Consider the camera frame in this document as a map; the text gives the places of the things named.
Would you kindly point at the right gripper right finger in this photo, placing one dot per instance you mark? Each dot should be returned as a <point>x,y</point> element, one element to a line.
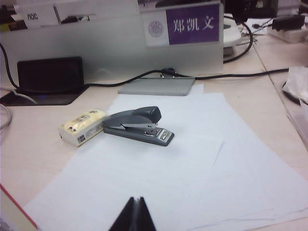
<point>145,219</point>

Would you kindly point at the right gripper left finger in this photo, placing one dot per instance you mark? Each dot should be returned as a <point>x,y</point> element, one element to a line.
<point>126,219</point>

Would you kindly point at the black power adapter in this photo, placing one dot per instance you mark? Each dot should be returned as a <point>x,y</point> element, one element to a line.
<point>288,22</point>

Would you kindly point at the grey stapler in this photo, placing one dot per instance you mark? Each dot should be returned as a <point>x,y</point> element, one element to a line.
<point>134,115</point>

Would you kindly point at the yellow tissue pack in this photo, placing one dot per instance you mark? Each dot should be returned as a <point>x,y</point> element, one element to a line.
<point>81,125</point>

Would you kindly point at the grey divider foot plate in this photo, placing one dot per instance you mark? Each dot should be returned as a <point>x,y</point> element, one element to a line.
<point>156,86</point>

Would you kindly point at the frosted glass desk divider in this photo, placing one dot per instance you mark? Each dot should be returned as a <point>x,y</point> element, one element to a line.
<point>108,48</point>

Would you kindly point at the purple white name plate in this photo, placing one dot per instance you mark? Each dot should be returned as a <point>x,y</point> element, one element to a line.
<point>192,24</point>

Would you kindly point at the white round device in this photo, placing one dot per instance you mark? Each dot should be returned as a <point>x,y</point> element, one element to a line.
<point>231,36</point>

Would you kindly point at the crumpled white tissue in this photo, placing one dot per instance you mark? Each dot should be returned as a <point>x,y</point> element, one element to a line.
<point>297,84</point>

